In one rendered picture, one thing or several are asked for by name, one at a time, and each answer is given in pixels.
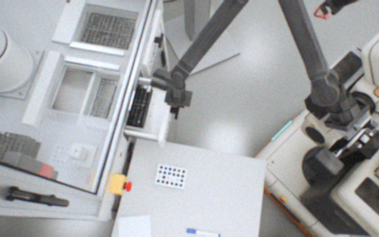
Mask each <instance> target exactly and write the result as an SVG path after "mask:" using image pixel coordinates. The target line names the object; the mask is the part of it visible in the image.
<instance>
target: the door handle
mask: <svg viewBox="0 0 379 237"><path fill-rule="evenodd" d="M6 200H7V201H14V200H19V201H25V202H29V203H36V204H46V205H48V206H53V205H54V206H59V207H68V206H69V204H70V202H69V200H67V199H63V198H60V197H56V196H55V195H50V196H45V195H41V194H36V193H32V192H26V191H22V190H19V189H18V187H16V186H11V187H10V188H9V189H8V191H7V194H6Z"/></svg>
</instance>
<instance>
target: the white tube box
mask: <svg viewBox="0 0 379 237"><path fill-rule="evenodd" d="M187 172H188V170H187V169H181V168H178V167H172V166H168V165H162V164H159V166H158V169H157V174H156V178H155V182H154V184H156V185H160V186H166V187H170V188H176V189H179V190H184V185H185V181H186V176H187ZM158 175H160V176H161V177H160V178H159V177H158ZM168 176H169V177H170V179H169V180H168V179H167V177H168ZM172 177H174V180H172ZM176 178H178V181H176Z"/></svg>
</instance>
